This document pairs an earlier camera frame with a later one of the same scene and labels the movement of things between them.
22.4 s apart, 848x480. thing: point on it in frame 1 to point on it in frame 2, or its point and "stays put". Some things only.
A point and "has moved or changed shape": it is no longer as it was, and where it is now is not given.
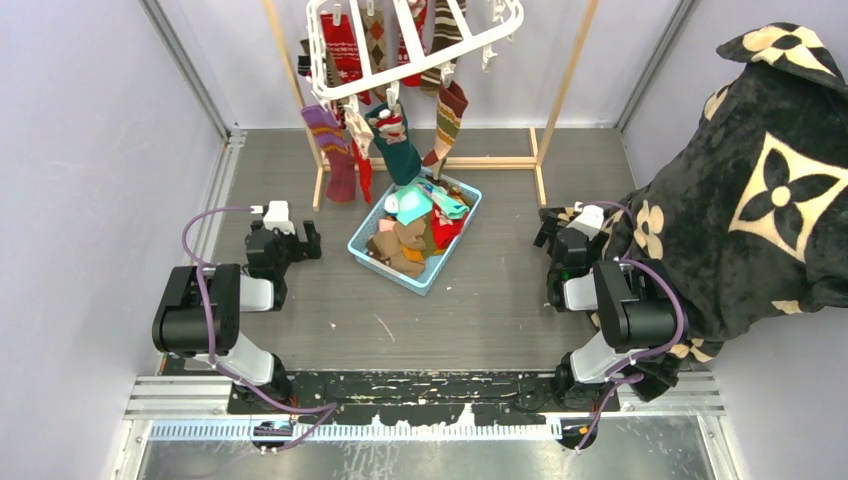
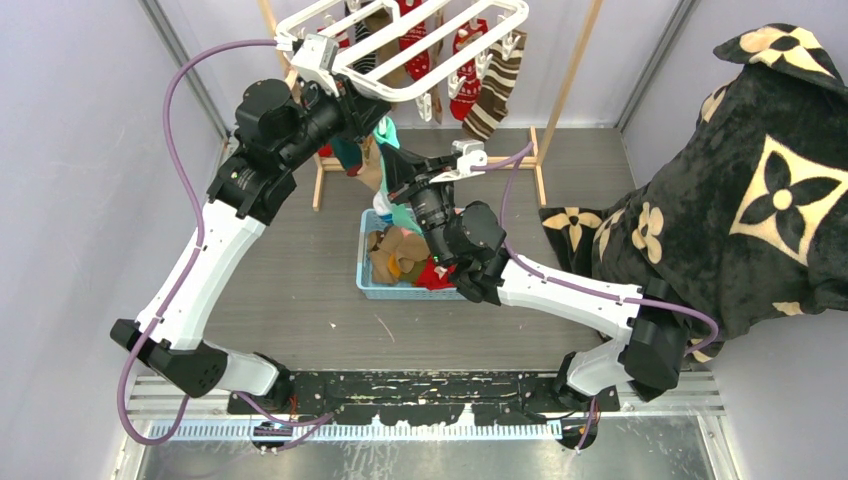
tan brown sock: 390,244 stays put
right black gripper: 550,228 to 405,171
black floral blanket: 754,217 stays put
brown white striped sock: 448,28 to 499,79
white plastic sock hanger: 420,62 has moved or changed shape
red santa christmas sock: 342,43 to 464,35
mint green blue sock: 421,197 has moved or changed shape
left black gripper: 307,250 to 358,111
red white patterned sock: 444,228 has moved or changed shape
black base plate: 495,397 stays put
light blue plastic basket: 415,230 to 368,222
